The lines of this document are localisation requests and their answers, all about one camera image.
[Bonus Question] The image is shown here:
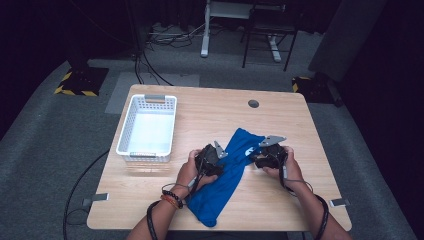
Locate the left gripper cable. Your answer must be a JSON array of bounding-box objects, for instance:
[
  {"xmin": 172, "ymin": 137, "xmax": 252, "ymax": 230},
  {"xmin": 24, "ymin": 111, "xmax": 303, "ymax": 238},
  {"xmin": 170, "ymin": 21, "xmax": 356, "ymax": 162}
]
[{"xmin": 146, "ymin": 166, "xmax": 206, "ymax": 240}]

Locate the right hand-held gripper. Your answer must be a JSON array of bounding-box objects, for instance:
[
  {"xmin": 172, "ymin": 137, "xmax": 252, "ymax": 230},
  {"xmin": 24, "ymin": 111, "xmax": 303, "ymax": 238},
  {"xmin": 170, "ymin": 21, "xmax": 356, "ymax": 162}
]
[{"xmin": 253, "ymin": 134, "xmax": 288, "ymax": 169}]

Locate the grey tape strip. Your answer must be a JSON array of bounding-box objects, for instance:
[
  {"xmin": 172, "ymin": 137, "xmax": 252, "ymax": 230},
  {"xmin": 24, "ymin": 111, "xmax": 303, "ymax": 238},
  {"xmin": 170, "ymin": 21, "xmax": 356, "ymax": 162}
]
[{"xmin": 82, "ymin": 192, "xmax": 110, "ymax": 208}]

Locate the orange bracelet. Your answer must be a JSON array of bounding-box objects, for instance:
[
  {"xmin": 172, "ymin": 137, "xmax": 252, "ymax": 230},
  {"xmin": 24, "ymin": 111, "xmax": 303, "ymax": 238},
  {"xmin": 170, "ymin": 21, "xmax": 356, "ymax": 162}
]
[{"xmin": 159, "ymin": 194, "xmax": 180, "ymax": 211}]

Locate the black yellow striped stand base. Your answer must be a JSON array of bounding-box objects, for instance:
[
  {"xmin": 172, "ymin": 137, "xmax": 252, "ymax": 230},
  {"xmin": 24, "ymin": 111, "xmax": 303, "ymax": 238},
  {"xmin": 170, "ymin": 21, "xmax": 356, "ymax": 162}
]
[
  {"xmin": 292, "ymin": 75, "xmax": 343, "ymax": 106},
  {"xmin": 53, "ymin": 66, "xmax": 110, "ymax": 98}
]

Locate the black beaded bracelet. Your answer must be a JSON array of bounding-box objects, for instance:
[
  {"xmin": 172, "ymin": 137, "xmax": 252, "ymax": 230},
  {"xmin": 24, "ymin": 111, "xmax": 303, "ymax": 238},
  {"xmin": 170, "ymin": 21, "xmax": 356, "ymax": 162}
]
[{"xmin": 161, "ymin": 189, "xmax": 184, "ymax": 210}]

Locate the white plastic basket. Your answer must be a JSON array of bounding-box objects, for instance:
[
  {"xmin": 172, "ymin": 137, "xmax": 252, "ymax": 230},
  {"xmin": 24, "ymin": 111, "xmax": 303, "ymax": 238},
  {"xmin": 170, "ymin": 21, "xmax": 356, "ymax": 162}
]
[{"xmin": 115, "ymin": 94, "xmax": 178, "ymax": 163}]

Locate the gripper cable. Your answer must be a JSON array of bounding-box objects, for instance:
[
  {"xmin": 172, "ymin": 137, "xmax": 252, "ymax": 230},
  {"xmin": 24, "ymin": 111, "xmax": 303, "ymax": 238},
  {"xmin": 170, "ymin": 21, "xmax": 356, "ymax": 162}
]
[
  {"xmin": 146, "ymin": 166, "xmax": 206, "ymax": 240},
  {"xmin": 279, "ymin": 163, "xmax": 331, "ymax": 240}
]

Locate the person's right hand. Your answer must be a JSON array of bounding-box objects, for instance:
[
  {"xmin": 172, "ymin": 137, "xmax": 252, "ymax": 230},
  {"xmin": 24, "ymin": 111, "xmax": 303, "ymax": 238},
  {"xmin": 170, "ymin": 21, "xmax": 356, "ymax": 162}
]
[{"xmin": 263, "ymin": 146, "xmax": 304, "ymax": 191}]

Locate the bundle of floor cables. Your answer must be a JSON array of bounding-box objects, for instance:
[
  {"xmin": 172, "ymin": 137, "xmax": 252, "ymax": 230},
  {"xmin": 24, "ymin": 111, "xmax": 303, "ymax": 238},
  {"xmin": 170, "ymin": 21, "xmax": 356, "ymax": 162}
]
[{"xmin": 144, "ymin": 21, "xmax": 208, "ymax": 49}]

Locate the person's left hand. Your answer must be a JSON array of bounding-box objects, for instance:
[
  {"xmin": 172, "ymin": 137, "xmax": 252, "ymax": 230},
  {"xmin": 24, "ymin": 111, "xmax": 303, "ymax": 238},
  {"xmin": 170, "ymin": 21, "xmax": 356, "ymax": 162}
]
[{"xmin": 173, "ymin": 149, "xmax": 218, "ymax": 198}]

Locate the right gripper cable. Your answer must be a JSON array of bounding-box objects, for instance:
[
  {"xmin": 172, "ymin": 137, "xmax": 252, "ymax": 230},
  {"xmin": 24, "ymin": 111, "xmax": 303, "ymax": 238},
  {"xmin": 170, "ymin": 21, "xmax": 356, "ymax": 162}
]
[{"xmin": 279, "ymin": 163, "xmax": 331, "ymax": 240}]

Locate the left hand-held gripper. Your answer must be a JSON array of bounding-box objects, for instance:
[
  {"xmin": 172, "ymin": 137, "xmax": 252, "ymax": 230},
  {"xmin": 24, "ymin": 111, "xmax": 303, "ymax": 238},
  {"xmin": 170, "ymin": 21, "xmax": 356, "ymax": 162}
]
[{"xmin": 194, "ymin": 140, "xmax": 229, "ymax": 177}]

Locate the blue shirt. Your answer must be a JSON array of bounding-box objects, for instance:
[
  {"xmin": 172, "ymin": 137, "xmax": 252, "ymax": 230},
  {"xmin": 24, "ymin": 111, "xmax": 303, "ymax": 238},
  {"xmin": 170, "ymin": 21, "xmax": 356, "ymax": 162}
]
[{"xmin": 186, "ymin": 127, "xmax": 268, "ymax": 228}]

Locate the long black floor cable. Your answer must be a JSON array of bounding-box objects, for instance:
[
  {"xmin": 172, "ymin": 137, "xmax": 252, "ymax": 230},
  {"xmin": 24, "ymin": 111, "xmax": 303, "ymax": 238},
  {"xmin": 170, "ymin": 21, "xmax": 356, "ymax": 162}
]
[{"xmin": 62, "ymin": 149, "xmax": 110, "ymax": 240}]

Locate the black chair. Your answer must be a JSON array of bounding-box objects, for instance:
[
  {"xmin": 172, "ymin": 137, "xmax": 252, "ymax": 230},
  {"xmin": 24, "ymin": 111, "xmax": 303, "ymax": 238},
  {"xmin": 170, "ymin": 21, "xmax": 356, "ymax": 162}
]
[{"xmin": 241, "ymin": 3, "xmax": 299, "ymax": 72}]

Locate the white desk frame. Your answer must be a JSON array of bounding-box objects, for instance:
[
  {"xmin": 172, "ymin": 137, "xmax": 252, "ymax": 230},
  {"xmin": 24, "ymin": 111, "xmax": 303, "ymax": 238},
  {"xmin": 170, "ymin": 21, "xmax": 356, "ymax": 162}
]
[{"xmin": 199, "ymin": 0, "xmax": 288, "ymax": 63}]

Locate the grey upright panel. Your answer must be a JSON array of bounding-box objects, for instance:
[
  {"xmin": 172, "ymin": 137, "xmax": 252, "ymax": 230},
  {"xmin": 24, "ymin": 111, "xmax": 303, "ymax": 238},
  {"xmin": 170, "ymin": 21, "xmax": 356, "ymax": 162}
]
[{"xmin": 308, "ymin": 0, "xmax": 389, "ymax": 83}]

